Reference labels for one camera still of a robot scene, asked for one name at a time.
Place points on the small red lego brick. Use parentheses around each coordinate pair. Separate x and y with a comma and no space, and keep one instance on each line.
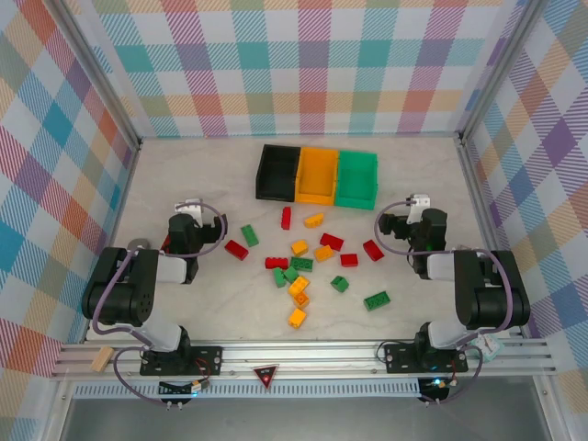
(349,260)

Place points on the green curved lego brick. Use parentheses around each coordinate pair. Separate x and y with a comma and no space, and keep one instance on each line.
(339,283)
(291,274)

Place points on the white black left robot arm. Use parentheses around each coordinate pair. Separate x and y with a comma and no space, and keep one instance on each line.
(138,285)

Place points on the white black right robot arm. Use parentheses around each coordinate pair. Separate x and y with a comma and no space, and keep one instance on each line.
(487,294)

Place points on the green plastic bin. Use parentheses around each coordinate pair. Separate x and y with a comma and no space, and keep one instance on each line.
(356,181)

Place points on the black plastic bin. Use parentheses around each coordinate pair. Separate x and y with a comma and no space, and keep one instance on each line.
(275,172)

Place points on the orange plastic bin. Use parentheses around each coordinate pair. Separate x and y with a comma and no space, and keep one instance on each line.
(317,177)

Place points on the white teal paper tag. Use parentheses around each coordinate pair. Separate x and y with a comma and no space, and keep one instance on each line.
(488,347)

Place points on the red triangle sticker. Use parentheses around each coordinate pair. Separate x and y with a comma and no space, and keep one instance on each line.
(266,374)

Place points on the small wooden block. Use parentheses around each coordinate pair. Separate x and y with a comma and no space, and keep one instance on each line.
(102,358)

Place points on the small black controller board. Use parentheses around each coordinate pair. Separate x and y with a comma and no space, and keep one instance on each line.
(193,388)
(436,387)

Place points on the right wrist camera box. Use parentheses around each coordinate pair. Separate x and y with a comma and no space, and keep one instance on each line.
(420,202)

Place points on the aluminium side rail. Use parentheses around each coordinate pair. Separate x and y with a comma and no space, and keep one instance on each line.
(473,193)
(124,193)

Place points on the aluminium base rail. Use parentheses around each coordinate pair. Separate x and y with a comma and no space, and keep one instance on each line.
(321,356)

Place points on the aluminium frame post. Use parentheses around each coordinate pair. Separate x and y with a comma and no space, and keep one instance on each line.
(503,69)
(98,78)

